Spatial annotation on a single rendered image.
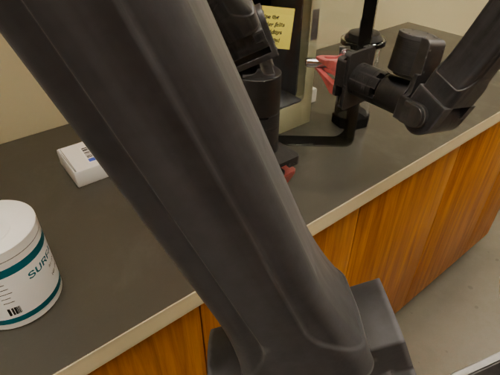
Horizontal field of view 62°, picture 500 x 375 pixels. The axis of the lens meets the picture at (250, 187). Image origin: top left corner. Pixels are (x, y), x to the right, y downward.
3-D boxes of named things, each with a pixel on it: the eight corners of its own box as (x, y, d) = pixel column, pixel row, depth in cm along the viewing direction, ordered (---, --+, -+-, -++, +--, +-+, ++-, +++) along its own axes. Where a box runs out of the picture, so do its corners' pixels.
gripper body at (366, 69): (367, 42, 72) (404, 55, 67) (357, 97, 78) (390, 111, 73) (342, 50, 68) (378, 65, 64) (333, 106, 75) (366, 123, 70)
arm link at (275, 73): (234, 72, 46) (285, 71, 47) (232, 52, 52) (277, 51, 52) (235, 127, 50) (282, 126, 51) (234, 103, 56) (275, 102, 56)
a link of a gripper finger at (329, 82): (332, 36, 77) (373, 50, 72) (327, 73, 82) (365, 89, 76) (306, 44, 74) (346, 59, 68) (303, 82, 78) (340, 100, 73)
